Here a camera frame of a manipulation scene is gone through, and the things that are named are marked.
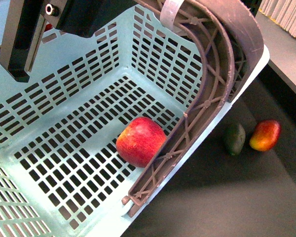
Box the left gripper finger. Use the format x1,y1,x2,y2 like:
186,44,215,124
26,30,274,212
0,0,43,82

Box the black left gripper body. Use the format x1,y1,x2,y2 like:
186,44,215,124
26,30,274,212
40,0,136,38

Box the red apple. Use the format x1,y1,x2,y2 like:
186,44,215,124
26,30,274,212
116,117,166,168

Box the light blue plastic basket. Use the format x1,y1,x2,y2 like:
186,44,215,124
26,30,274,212
0,0,202,237

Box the brown basket handle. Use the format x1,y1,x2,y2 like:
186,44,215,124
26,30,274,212
122,0,269,218

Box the white zip tie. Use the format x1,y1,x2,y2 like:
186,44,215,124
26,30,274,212
159,0,184,34

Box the green avocado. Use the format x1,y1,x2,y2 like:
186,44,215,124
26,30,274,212
223,122,246,156

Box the white vertical blinds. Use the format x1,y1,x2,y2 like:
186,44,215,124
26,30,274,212
259,0,296,39

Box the red yellow mango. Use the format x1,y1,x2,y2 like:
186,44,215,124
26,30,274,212
249,119,281,152

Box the black front shelf tray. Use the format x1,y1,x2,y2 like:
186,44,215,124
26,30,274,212
124,66,296,237

